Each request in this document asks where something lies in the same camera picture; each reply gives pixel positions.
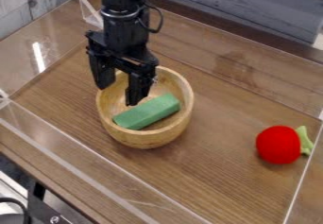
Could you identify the red plush tomato toy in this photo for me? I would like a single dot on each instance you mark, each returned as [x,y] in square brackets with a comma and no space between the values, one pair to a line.
[282,144]

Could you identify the green rectangular block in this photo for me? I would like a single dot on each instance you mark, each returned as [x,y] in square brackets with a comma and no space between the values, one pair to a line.
[147,113]

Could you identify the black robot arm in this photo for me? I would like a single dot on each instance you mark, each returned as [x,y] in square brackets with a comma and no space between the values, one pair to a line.
[125,6]

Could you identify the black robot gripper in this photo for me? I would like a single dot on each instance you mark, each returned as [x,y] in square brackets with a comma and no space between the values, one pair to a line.
[119,48]

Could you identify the light wooden bowl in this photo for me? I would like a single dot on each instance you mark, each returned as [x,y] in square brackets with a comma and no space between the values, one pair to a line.
[163,131]

